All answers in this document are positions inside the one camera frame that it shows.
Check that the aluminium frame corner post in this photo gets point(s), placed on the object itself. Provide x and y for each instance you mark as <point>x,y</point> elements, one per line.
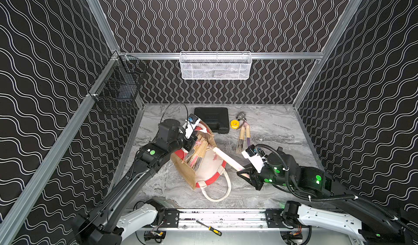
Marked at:
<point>341,25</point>

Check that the folding fans bundle in bag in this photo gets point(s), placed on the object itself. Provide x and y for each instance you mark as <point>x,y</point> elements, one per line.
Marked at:
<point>196,155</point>

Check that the yellow black handled screwdriver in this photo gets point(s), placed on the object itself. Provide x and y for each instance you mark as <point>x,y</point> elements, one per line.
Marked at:
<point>210,228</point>

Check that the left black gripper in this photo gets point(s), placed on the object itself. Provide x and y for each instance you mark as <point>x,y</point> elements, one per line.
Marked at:
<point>188,144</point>

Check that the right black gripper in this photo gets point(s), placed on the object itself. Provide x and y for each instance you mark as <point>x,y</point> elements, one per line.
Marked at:
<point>256,176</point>

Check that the bamboo fan purple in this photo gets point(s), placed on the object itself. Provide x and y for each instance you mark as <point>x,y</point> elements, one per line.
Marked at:
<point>247,135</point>

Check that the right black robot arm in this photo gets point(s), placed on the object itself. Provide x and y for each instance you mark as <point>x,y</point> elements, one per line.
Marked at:
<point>323,201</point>

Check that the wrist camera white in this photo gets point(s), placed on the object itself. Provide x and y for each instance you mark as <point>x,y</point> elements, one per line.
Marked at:
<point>191,123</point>
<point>255,159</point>

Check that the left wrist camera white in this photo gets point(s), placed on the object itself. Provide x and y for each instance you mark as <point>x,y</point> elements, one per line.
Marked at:
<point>191,123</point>

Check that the bamboo fan pink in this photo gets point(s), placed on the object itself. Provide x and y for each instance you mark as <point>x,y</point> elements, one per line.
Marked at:
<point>228,159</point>

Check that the red jute tote bag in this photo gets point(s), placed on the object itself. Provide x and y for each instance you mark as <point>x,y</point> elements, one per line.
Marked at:
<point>211,168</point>

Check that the steel ball valve brown handle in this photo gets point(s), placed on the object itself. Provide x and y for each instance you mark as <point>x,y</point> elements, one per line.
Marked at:
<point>241,118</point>

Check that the yellow thread seal tape spool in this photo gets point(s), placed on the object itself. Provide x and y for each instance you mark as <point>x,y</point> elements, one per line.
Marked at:
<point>235,124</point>

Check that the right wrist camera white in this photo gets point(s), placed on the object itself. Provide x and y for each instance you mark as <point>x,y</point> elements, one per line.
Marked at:
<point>255,159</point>

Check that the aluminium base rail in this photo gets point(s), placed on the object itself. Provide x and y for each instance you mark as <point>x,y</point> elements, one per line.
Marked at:
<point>258,219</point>

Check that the white wire mesh basket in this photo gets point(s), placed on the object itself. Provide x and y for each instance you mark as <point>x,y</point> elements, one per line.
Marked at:
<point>211,65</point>

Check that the black plastic tool case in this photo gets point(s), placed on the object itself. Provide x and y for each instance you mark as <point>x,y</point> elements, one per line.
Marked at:
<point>217,118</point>

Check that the bamboo fan floral white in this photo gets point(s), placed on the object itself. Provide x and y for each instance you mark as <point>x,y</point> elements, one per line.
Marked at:
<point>240,141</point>

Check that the black wire mesh basket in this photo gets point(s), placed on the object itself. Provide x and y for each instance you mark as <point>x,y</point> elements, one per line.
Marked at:
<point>118,95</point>

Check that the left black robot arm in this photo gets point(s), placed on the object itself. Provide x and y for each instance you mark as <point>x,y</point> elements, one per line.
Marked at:
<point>107,224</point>

